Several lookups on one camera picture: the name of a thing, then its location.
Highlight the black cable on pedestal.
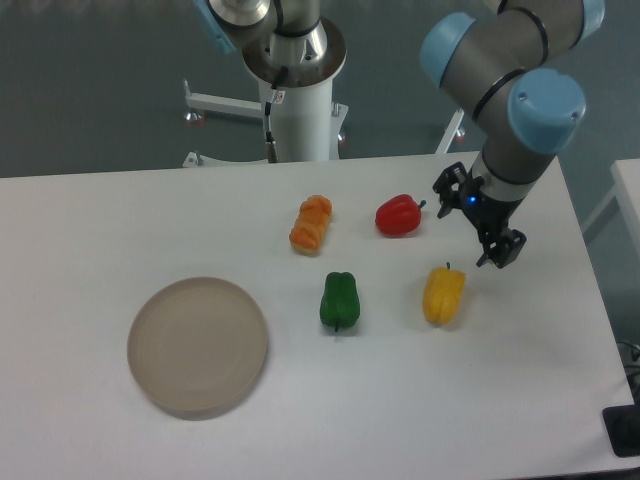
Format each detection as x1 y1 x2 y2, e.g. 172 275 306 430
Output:
263 65 290 164

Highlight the green bell pepper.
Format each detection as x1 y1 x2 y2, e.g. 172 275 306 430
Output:
319 272 361 332

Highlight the yellow bell pepper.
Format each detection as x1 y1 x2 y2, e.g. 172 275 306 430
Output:
422 262 466 325

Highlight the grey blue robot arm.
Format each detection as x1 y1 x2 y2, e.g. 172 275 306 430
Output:
195 1 605 268

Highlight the black device at table edge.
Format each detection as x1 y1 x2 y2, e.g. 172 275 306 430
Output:
602 405 639 458

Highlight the orange bread loaf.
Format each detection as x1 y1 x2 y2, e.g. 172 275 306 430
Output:
289 195 333 256

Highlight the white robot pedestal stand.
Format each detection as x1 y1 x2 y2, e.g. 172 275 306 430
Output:
181 17 466 170

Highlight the red bell pepper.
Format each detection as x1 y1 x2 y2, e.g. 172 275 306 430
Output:
375 194 426 237

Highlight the beige round plate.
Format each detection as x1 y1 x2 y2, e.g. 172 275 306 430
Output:
127 277 269 420

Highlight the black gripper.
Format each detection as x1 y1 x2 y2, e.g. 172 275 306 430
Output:
432 162 527 269

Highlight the white side table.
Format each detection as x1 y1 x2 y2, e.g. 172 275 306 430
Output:
580 158 640 251

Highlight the black cables right edge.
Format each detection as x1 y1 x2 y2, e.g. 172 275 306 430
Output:
617 339 640 407

